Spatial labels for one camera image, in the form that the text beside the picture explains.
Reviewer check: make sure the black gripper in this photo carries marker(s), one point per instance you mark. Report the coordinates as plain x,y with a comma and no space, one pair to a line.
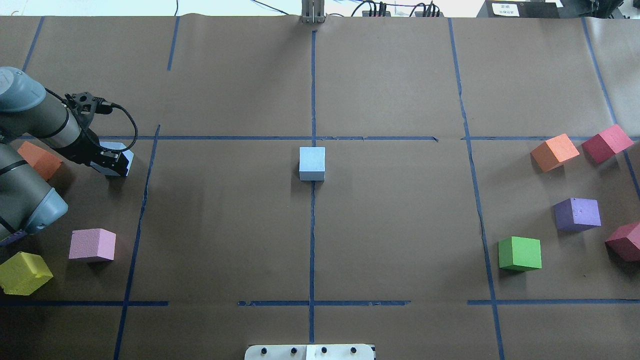
85,150

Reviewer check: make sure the light blue block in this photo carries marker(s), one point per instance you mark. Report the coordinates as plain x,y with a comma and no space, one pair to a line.
312,163
116,164

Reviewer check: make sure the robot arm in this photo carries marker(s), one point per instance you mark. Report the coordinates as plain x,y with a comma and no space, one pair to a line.
38,130

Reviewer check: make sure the orange foam block left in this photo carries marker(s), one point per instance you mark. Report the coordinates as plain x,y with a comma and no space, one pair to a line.
43,162

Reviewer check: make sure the orange foam block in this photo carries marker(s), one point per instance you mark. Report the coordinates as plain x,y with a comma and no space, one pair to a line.
43,162
554,152

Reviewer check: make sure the pink foam block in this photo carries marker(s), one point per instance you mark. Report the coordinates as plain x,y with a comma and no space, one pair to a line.
92,245

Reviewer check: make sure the purple foam block left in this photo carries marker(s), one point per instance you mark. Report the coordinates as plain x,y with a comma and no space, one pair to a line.
13,238

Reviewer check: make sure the purple foam block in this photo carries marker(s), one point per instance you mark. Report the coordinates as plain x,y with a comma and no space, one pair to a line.
13,238
577,214

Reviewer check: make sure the yellow foam block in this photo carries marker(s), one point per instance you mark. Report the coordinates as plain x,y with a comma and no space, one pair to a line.
23,274

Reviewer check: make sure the power strip left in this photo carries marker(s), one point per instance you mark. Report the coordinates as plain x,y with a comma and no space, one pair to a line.
376,10

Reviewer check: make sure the power strip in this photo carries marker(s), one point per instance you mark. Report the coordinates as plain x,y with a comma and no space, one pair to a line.
423,10
376,10

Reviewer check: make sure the power strip right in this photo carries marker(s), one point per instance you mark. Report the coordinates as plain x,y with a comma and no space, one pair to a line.
423,10

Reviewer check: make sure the black box with label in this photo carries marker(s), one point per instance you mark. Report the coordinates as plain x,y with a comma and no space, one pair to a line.
518,9

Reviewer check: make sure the green foam block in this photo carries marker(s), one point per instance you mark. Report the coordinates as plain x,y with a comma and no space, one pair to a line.
519,254

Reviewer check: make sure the orange foam block right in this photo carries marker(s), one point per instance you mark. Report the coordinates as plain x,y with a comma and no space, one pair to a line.
554,152

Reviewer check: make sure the purple foam block right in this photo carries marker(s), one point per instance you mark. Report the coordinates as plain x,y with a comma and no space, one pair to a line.
577,214

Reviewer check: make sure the red foam block far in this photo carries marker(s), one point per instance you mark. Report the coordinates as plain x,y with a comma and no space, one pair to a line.
607,143

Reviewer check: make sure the red foam block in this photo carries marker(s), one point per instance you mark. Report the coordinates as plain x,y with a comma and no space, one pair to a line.
607,143
625,242

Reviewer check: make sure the red foam block near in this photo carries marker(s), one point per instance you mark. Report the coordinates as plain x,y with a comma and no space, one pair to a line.
625,242

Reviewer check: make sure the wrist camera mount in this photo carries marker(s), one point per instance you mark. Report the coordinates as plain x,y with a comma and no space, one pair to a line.
84,106

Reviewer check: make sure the aluminium frame post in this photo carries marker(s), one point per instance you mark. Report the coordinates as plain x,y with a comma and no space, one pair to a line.
313,11

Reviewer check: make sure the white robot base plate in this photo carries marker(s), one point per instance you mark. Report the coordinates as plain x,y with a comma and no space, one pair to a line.
345,351

